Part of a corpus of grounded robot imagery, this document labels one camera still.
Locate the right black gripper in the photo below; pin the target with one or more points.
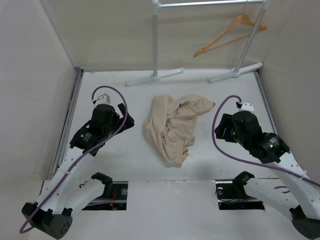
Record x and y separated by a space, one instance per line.
227 122

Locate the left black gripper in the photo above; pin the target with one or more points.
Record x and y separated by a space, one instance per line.
129 123

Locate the beige trousers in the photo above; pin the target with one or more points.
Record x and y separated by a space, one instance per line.
170 126

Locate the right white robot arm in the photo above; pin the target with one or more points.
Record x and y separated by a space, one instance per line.
303 208

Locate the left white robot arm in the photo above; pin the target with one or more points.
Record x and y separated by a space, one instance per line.
52 213

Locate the wooden clothes hanger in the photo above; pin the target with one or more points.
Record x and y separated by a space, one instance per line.
242 19

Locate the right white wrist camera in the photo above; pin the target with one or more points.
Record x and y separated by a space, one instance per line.
245 106

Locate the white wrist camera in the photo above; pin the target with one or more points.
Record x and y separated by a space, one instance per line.
103 99
245 106

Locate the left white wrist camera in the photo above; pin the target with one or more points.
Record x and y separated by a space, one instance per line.
103 99

